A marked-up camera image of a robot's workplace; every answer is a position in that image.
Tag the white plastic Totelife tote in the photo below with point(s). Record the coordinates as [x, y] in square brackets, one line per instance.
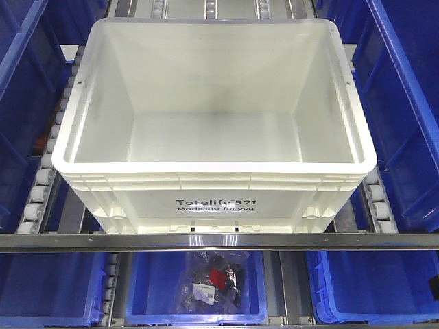
[236, 126]

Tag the blue bin lower centre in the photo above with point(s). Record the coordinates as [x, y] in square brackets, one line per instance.
[154, 281]

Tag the blue bin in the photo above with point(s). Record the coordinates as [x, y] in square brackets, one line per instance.
[154, 281]
[31, 67]
[383, 287]
[396, 73]
[52, 289]

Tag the blue bin lower right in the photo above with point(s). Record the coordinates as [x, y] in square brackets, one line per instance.
[383, 287]

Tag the blue bin upper left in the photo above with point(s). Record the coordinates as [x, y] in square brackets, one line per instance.
[31, 67]

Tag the blue bin upper right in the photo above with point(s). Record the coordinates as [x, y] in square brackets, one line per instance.
[396, 73]

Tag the blue bin lower left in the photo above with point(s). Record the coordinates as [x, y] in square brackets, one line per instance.
[52, 289]

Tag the bagged parts with red piece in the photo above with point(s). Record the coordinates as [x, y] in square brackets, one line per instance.
[212, 282]

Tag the lower white roller track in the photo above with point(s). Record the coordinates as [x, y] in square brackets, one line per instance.
[111, 270]

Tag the white roller track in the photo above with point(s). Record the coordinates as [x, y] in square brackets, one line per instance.
[111, 270]
[371, 205]
[47, 180]

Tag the right white roller track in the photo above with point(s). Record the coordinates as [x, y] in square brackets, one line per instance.
[371, 205]

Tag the left white roller track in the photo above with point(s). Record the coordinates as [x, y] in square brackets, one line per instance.
[47, 180]

